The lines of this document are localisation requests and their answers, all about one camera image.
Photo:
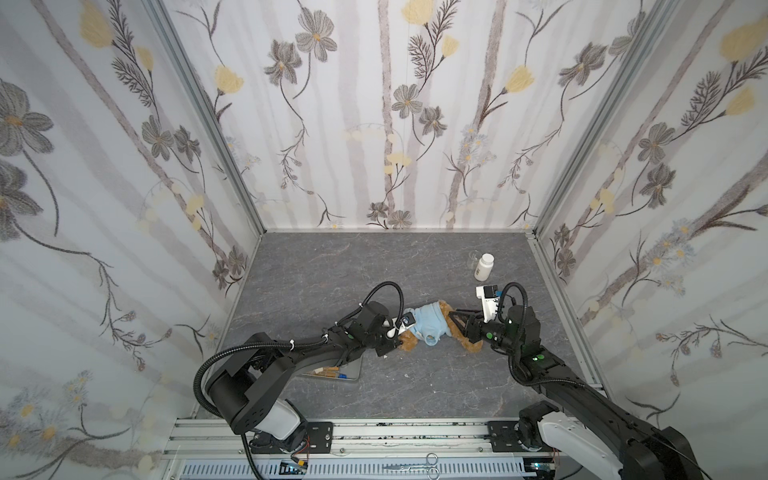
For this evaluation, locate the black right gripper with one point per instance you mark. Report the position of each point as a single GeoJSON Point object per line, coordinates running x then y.
{"type": "Point", "coordinates": [477, 325]}

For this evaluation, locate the light blue fleece hoodie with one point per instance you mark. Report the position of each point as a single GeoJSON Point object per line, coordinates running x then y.
{"type": "Point", "coordinates": [429, 323]}

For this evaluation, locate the brown teddy bear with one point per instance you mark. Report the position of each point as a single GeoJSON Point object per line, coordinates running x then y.
{"type": "Point", "coordinates": [409, 341]}

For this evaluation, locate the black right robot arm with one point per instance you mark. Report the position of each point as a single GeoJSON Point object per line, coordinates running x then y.
{"type": "Point", "coordinates": [573, 416]}

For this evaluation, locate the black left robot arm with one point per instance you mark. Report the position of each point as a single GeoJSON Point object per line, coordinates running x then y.
{"type": "Point", "coordinates": [243, 384]}

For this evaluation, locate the white plastic bottle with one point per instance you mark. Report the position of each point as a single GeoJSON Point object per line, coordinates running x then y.
{"type": "Point", "coordinates": [484, 267]}

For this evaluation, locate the clear plastic cup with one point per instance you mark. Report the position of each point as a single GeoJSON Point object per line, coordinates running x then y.
{"type": "Point", "coordinates": [473, 259]}

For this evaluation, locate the metal scissors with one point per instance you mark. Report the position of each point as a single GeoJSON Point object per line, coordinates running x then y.
{"type": "Point", "coordinates": [429, 467]}

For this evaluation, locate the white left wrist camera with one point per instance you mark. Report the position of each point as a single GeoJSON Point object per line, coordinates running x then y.
{"type": "Point", "coordinates": [397, 326]}

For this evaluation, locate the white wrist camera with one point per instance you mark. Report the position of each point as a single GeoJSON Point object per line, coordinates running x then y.
{"type": "Point", "coordinates": [489, 297]}
{"type": "Point", "coordinates": [397, 326]}

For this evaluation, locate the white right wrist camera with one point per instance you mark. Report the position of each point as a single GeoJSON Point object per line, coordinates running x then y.
{"type": "Point", "coordinates": [489, 297]}

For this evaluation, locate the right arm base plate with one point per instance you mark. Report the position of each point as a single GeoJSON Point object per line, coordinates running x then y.
{"type": "Point", "coordinates": [507, 436]}

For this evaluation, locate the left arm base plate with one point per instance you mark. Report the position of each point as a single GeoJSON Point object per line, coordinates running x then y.
{"type": "Point", "coordinates": [314, 437]}

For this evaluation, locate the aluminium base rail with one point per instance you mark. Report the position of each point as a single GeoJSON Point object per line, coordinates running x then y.
{"type": "Point", "coordinates": [206, 449]}

